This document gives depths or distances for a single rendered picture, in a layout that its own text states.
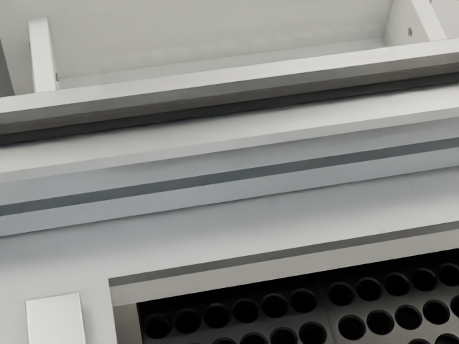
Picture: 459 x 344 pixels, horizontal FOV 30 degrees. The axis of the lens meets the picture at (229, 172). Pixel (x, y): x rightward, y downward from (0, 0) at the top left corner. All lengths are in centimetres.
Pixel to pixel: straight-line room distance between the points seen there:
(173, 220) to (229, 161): 4
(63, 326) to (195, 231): 7
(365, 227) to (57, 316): 14
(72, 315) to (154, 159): 7
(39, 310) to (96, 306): 3
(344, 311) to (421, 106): 11
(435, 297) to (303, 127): 12
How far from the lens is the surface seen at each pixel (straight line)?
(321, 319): 42
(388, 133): 38
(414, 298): 43
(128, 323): 48
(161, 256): 38
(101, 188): 36
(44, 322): 35
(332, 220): 39
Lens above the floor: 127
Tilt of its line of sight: 55 degrees down
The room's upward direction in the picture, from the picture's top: 4 degrees clockwise
